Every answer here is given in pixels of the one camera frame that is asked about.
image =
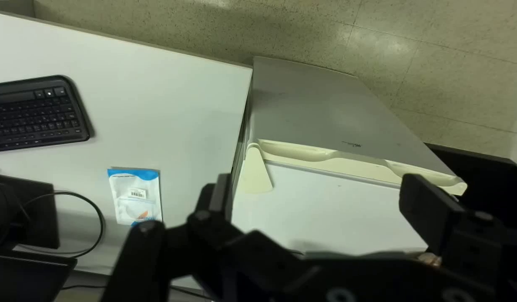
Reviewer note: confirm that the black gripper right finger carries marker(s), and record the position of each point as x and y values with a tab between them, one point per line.
475	247

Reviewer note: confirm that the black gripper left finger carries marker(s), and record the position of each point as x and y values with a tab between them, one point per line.
227	264

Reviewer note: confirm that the blue white wipe packet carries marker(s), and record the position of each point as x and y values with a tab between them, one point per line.
136	195

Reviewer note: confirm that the black monitor stand base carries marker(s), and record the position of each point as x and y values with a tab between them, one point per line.
29	217

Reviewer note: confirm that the black computer keyboard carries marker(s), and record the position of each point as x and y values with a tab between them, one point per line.
42	111

